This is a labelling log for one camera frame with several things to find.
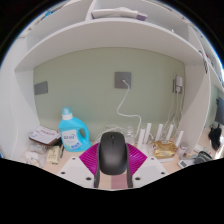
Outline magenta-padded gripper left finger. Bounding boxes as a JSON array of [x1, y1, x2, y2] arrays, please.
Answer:
[[56, 142, 101, 189]]

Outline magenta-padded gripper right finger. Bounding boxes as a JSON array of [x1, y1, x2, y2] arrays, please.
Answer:
[[125, 143, 169, 189]]

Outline black computer mouse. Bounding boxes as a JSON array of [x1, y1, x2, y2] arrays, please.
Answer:
[[98, 131, 129, 176]]

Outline gold snack bag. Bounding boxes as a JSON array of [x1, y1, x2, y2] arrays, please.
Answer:
[[152, 139, 179, 160]]

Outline beige small carton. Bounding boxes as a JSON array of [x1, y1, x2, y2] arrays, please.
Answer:
[[46, 145, 61, 165]]

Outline white remote control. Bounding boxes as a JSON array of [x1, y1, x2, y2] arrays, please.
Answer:
[[177, 159, 193, 169]]

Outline blue detergent bottle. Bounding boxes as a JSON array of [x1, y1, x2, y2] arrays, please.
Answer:
[[58, 106, 92, 153]]

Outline white router with antennas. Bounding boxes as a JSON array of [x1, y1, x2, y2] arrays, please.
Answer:
[[134, 122, 185, 163]]

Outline small round jar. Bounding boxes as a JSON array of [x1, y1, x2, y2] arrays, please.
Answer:
[[178, 141, 189, 158]]

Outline clear plastic bag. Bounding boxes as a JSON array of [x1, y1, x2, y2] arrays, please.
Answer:
[[21, 141, 51, 168]]

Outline stack of books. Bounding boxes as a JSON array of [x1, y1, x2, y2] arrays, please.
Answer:
[[28, 125, 63, 147]]

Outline grey zip pouch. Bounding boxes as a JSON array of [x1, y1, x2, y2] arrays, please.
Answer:
[[193, 150, 214, 165]]

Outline black bag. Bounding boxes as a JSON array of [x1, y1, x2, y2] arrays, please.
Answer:
[[208, 124, 224, 151]]

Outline black monitor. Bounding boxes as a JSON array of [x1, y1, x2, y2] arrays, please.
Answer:
[[214, 96, 224, 128]]

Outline white shelf unit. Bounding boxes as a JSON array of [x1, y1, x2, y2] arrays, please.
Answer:
[[0, 0, 224, 161]]

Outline white cable from wall outlet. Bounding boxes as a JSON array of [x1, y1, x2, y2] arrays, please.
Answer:
[[116, 79, 143, 134]]

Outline grey blank wall plate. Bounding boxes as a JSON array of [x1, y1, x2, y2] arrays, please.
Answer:
[[33, 80, 49, 96]]

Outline white wall adapter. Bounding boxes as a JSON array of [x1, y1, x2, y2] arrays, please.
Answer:
[[173, 75, 184, 94]]

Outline grey wall outlet plate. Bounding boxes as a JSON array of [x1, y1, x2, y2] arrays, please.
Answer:
[[114, 71, 132, 90]]

